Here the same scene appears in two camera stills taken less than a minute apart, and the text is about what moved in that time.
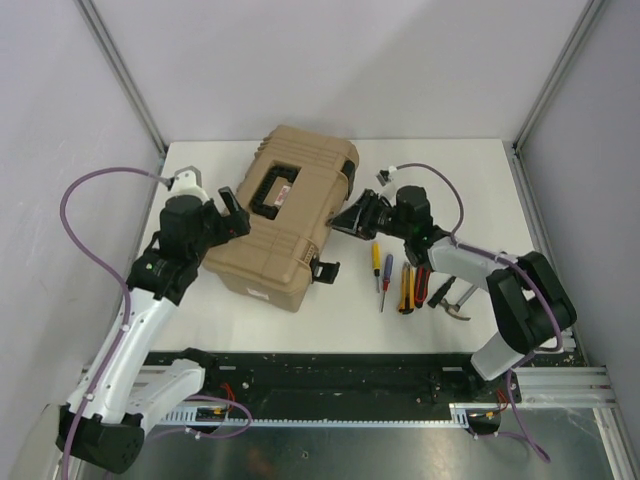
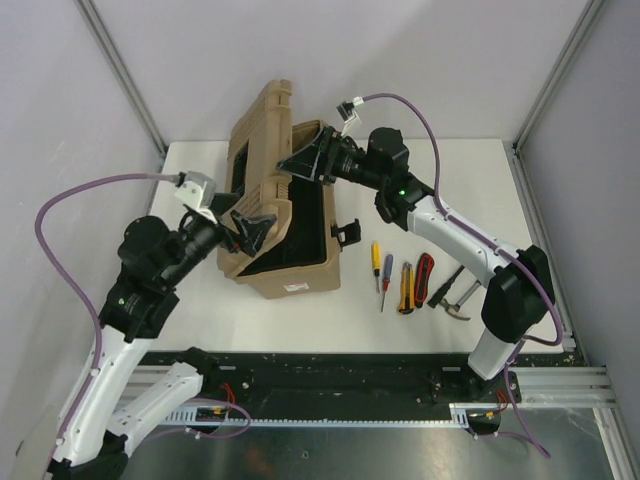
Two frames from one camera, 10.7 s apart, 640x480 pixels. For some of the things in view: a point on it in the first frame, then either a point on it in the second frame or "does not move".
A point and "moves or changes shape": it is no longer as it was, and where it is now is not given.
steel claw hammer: (453, 310) does not move
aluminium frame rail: (581, 389) does not move
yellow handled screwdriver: (376, 261) does not move
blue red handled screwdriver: (388, 263) does not move
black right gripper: (357, 219) to (304, 162)
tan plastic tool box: (294, 183) moves or changes shape
